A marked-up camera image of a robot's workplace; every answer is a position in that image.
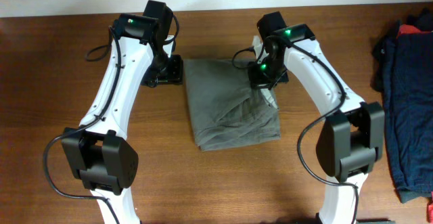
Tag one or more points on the dark blue garment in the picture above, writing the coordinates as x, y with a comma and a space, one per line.
405, 80

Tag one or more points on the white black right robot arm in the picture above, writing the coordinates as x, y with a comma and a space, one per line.
352, 137

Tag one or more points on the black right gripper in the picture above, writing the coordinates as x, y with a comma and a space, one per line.
256, 80

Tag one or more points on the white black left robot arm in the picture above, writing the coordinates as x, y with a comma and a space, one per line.
141, 54

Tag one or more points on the grey shorts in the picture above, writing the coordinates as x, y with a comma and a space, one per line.
224, 110

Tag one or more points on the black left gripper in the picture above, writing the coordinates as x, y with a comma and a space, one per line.
174, 75

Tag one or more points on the red garment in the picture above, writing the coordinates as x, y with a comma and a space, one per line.
406, 29

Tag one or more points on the black garment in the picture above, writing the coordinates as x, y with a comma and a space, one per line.
424, 21

